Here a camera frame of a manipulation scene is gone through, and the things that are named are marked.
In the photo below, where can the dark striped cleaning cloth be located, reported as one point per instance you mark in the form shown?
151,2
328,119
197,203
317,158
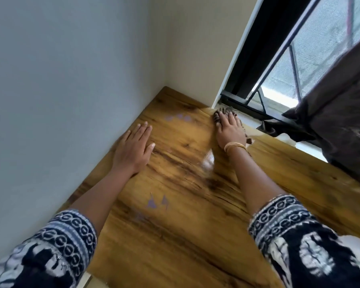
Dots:
227,110

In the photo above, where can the person's left thumb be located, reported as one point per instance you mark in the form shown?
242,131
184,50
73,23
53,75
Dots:
150,149

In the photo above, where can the black window frame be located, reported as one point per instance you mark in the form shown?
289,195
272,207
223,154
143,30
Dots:
258,47

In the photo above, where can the metal window grille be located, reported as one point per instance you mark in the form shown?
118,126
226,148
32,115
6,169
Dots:
294,71

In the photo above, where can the dark brown curtain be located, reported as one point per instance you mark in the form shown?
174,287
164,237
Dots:
339,110

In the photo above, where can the person's left forearm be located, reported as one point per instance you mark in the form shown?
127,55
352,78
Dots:
103,194

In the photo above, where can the black white patterned left sleeve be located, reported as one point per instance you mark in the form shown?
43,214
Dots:
48,251

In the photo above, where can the black white patterned sleeve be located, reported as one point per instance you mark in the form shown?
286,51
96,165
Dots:
48,251
303,248

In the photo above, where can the person's right forearm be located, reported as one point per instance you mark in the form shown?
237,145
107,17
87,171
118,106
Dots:
255,179

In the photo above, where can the person's left middle finger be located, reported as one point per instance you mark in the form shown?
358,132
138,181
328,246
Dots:
142,131

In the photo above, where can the person's right middle finger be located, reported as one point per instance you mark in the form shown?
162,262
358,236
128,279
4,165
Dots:
228,116

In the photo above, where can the gold wrist bangles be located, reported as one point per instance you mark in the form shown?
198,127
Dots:
234,145

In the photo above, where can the person's left hand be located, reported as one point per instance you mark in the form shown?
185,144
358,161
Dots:
132,152

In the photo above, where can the person's left little finger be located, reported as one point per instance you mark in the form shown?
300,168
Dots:
125,137

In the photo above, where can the black white patterned right sleeve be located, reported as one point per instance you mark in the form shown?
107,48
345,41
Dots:
303,248

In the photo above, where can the person's right thumb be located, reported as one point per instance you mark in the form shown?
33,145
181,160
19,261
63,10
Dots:
218,128

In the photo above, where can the person's right hand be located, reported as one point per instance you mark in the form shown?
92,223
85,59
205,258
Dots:
230,133

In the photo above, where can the white window sill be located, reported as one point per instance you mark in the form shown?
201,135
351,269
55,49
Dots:
300,146

